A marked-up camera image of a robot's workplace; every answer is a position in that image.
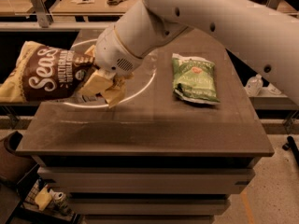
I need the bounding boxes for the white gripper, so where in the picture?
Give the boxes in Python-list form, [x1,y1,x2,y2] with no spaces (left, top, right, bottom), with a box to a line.
[78,23,143,108]

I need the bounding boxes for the brown sea salt chip bag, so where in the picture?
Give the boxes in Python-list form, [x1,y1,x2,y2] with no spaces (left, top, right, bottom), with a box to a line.
[0,41,94,103]

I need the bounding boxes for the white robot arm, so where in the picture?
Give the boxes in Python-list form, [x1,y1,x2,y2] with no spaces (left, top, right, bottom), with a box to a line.
[95,0,299,104]

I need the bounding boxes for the green jalapeno chip bag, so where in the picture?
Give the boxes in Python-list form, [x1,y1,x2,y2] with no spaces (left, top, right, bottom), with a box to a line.
[172,53,220,105]

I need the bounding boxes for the yellow sponge in basket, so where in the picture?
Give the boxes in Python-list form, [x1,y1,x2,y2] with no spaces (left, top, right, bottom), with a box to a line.
[35,188,52,211]

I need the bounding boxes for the small clear bottle on shelf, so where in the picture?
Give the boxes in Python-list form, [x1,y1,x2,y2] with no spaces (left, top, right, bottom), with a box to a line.
[245,74,263,97]

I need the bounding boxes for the black caster wheel leg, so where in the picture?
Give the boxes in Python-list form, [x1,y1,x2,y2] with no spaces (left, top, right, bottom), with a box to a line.
[282,136,299,166]

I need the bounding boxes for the black handled scissors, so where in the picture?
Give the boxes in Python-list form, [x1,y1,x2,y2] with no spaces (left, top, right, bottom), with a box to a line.
[107,0,128,6]

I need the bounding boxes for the grey metal bracket left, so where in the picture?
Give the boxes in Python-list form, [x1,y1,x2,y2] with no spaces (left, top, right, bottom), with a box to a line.
[30,0,52,28]

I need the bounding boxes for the black wire basket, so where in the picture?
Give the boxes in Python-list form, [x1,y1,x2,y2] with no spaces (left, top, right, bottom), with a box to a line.
[20,178,80,224]

